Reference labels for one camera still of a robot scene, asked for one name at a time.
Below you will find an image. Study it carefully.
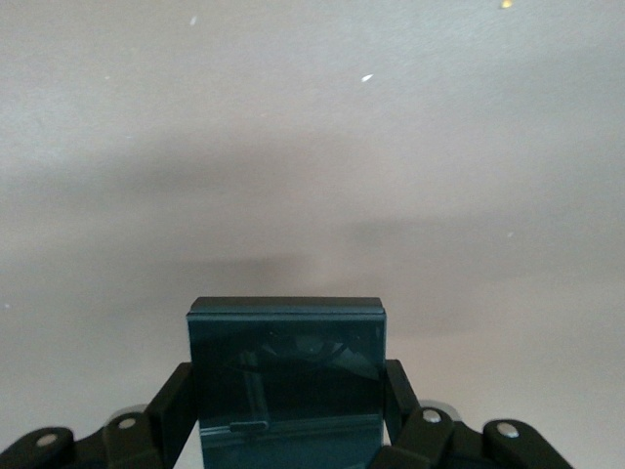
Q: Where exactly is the small black phone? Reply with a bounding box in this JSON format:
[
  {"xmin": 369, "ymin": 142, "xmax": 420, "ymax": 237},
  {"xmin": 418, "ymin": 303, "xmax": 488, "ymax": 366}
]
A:
[{"xmin": 187, "ymin": 296, "xmax": 388, "ymax": 469}]

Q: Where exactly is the brown table cloth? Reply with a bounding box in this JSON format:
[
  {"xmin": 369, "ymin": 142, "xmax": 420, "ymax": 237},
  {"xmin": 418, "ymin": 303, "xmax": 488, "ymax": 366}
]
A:
[{"xmin": 0, "ymin": 0, "xmax": 625, "ymax": 469}]

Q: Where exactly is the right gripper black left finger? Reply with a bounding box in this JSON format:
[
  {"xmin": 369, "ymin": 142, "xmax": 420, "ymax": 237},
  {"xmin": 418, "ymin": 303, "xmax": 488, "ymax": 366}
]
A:
[{"xmin": 0, "ymin": 361, "xmax": 193, "ymax": 469}]

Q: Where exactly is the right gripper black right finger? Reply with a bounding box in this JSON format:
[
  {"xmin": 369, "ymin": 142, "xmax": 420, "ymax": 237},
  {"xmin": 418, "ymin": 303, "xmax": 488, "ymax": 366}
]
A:
[{"xmin": 375, "ymin": 359, "xmax": 578, "ymax": 469}]

